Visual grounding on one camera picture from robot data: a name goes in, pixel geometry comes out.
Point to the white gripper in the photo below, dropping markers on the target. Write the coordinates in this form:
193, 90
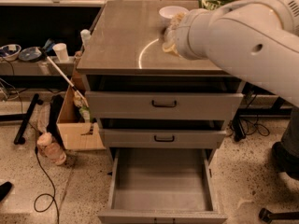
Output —
183, 34

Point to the clear plastic water bottle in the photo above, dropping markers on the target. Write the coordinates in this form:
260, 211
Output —
169, 37

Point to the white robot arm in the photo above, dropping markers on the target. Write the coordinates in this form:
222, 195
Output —
254, 40

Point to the grey metal drawer cabinet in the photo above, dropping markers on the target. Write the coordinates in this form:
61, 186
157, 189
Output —
126, 55

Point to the white bottle beside cabinet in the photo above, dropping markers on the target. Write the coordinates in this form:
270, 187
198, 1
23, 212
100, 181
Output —
85, 37

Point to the top grey drawer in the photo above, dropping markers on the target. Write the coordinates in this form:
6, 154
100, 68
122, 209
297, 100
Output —
163, 105

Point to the middle grey drawer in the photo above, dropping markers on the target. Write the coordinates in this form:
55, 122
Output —
161, 138

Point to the open bottom grey drawer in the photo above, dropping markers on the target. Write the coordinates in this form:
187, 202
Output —
161, 186

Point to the white ceramic bowl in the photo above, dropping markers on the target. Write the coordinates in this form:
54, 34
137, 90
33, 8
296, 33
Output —
167, 13

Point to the green chip bag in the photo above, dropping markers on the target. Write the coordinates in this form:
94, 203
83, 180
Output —
213, 4

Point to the white paper cup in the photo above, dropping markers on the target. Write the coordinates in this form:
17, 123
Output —
60, 50

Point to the cardboard box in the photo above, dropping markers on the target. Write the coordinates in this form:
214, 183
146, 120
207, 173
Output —
76, 133

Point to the blue plate on shelf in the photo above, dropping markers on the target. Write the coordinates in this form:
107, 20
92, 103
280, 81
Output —
32, 54

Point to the white bowl on shelf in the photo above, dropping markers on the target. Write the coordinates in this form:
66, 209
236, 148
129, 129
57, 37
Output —
10, 52

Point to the black stand leg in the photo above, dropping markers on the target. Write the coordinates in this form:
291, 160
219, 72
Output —
19, 139

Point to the white stick with black handle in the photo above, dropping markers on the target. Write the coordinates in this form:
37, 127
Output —
70, 83

